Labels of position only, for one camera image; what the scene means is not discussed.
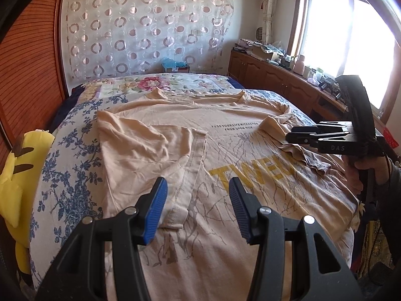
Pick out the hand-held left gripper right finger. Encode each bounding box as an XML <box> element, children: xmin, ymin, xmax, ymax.
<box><xmin>229</xmin><ymin>177</ymin><xmax>368</xmax><ymax>301</ymax></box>

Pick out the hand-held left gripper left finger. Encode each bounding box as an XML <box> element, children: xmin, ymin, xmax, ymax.
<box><xmin>34</xmin><ymin>177</ymin><xmax>168</xmax><ymax>301</ymax></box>

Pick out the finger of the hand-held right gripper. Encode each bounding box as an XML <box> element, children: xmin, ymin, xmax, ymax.
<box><xmin>291</xmin><ymin>122</ymin><xmax>353</xmax><ymax>136</ymax></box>
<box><xmin>286</xmin><ymin>131</ymin><xmax>346</xmax><ymax>147</ymax></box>

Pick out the beige printed t-shirt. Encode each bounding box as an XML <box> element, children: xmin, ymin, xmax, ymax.
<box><xmin>96</xmin><ymin>88</ymin><xmax>359</xmax><ymax>301</ymax></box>

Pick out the person's right forearm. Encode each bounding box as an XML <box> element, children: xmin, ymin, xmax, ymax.
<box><xmin>374</xmin><ymin>163</ymin><xmax>401</xmax><ymax>236</ymax></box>

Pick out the person's right hand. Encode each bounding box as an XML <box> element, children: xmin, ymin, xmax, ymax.
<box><xmin>345</xmin><ymin>156</ymin><xmax>394</xmax><ymax>194</ymax></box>

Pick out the clutter of small desk things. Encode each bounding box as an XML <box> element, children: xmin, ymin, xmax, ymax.
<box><xmin>232</xmin><ymin>38</ymin><xmax>345</xmax><ymax>99</ymax></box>

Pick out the long wooden cabinet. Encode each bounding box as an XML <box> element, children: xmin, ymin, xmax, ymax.
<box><xmin>229</xmin><ymin>48</ymin><xmax>390</xmax><ymax>132</ymax></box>

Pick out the bright window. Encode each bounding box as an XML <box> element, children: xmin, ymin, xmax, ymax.
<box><xmin>288</xmin><ymin>0</ymin><xmax>401</xmax><ymax>116</ymax></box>

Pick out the blue floral bed sheet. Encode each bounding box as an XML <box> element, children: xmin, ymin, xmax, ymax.
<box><xmin>30</xmin><ymin>89</ymin><xmax>317</xmax><ymax>286</ymax></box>

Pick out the cardboard box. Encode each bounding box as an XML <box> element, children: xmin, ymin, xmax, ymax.
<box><xmin>250</xmin><ymin>45</ymin><xmax>274</xmax><ymax>61</ymax></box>

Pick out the pink floral quilt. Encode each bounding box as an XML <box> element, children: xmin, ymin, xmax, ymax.
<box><xmin>82</xmin><ymin>73</ymin><xmax>236</xmax><ymax>101</ymax></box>

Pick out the cream patterned window curtain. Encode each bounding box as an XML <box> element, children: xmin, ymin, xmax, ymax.
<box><xmin>261</xmin><ymin>0</ymin><xmax>307</xmax><ymax>46</ymax></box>

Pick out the yellow plush toy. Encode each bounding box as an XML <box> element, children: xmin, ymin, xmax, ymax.
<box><xmin>0</xmin><ymin>128</ymin><xmax>56</xmax><ymax>275</ymax></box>

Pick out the teal tissue box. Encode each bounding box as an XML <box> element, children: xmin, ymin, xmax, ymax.
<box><xmin>162</xmin><ymin>58</ymin><xmax>190</xmax><ymax>73</ymax></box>

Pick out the sheer circle-patterned curtain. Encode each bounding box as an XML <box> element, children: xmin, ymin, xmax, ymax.
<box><xmin>64</xmin><ymin>0</ymin><xmax>235</xmax><ymax>86</ymax></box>

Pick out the wooden slatted wardrobe door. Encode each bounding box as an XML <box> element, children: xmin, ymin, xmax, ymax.
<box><xmin>0</xmin><ymin>0</ymin><xmax>70</xmax><ymax>171</ymax></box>

